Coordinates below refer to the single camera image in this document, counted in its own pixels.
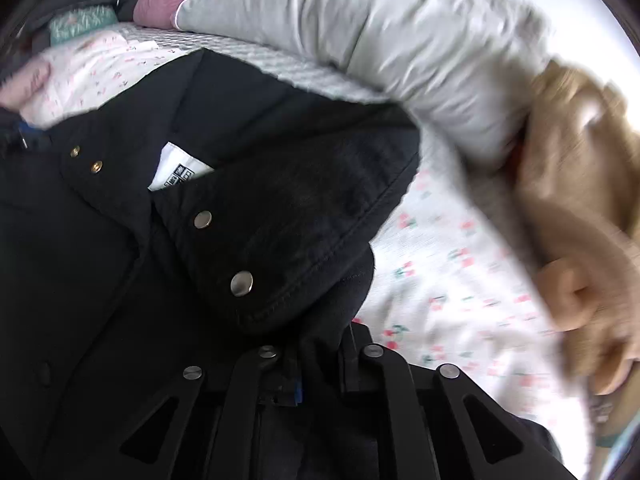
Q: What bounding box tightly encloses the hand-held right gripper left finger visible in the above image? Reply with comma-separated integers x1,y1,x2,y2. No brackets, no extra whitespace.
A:
116,344,304,480

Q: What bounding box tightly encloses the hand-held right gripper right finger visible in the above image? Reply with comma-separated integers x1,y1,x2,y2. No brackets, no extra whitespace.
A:
340,324,557,480

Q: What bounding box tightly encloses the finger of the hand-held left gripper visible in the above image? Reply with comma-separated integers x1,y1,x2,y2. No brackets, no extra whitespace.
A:
0,109,52,157

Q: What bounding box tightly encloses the black jacket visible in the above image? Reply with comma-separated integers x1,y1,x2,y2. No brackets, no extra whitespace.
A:
0,49,422,480

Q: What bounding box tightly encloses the cherry print bedsheet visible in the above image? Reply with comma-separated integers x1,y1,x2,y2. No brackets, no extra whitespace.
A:
0,29,593,480

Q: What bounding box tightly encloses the teal patterned cloth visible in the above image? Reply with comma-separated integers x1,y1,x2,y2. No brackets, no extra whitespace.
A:
49,4,119,46

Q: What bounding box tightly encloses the beige crumpled clothing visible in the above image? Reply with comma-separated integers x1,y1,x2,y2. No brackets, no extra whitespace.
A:
515,59,640,397

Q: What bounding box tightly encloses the white quilted mat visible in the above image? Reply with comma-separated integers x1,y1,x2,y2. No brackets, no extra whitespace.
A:
120,25,401,107

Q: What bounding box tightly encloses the grey pillow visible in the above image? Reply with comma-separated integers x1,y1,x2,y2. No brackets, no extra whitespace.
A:
176,0,552,172

